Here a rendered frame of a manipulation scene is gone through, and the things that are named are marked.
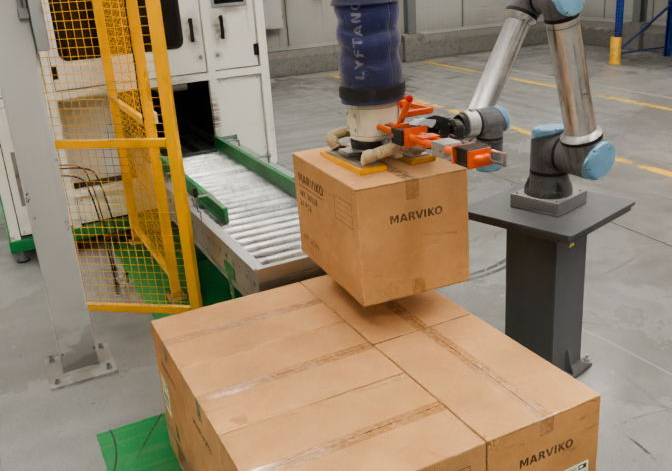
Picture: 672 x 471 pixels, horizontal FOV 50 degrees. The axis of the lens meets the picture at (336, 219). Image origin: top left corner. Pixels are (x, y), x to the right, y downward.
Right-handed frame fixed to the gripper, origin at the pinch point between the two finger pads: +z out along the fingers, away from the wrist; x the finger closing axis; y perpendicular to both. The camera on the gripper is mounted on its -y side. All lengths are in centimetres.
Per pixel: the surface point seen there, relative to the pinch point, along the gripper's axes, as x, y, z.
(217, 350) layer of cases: -66, 20, 66
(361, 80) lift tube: 16.0, 20.4, 6.8
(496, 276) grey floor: -120, 108, -120
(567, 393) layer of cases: -66, -59, -11
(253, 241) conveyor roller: -67, 110, 20
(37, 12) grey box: 42, 128, 92
